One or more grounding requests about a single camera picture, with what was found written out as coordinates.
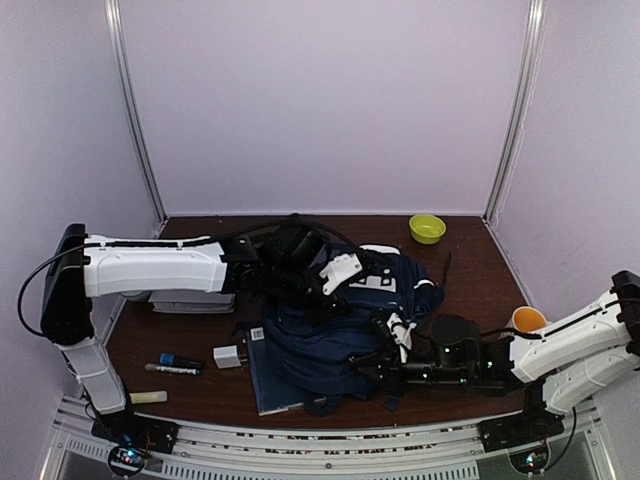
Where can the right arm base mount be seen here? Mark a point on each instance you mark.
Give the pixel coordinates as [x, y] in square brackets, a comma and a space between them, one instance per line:
[533, 423]

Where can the lime green bowl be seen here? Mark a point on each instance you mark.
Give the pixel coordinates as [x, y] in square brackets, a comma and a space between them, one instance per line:
[427, 229]

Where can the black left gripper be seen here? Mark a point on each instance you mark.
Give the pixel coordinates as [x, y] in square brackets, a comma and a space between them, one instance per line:
[338, 304]

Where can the patterned mug orange inside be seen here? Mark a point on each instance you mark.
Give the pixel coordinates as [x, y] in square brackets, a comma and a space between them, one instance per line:
[527, 319]

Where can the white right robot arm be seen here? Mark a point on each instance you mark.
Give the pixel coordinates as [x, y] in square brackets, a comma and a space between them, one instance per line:
[558, 365]

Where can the left aluminium frame post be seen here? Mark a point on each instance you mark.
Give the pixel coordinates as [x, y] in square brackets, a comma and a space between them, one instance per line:
[133, 118]

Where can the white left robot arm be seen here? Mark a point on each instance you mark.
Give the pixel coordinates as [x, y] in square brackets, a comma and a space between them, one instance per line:
[293, 265]

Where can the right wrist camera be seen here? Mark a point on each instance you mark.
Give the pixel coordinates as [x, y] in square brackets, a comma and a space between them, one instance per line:
[395, 330]

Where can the right aluminium frame post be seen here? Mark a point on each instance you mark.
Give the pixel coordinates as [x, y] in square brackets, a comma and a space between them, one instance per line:
[523, 91]

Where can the navy blue student backpack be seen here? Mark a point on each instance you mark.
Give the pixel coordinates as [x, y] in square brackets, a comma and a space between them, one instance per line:
[315, 358]

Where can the white marker pen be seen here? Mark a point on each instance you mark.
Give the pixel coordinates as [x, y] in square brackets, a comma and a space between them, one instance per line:
[172, 369]

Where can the blue cap black marker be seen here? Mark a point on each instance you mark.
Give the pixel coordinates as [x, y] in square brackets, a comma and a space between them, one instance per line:
[172, 360]

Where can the grey hardcover book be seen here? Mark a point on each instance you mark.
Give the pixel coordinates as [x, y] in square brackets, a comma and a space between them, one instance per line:
[194, 304]

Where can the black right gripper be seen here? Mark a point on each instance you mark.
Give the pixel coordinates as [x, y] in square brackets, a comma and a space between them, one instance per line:
[388, 378]

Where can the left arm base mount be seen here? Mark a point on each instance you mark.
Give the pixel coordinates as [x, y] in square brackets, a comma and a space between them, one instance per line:
[145, 435]

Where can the pale yellow eraser stick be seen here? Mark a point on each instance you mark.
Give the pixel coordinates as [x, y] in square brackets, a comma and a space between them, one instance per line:
[149, 397]

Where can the dark blue notebook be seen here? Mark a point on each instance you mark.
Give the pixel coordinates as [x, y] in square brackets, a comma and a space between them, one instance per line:
[272, 394]

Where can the aluminium frame post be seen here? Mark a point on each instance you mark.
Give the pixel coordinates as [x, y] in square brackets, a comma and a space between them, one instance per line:
[523, 91]
[133, 118]

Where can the white power adapter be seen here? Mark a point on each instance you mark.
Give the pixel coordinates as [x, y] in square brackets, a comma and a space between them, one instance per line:
[228, 357]

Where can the front aluminium rail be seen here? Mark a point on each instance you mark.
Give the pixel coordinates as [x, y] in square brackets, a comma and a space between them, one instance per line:
[451, 450]

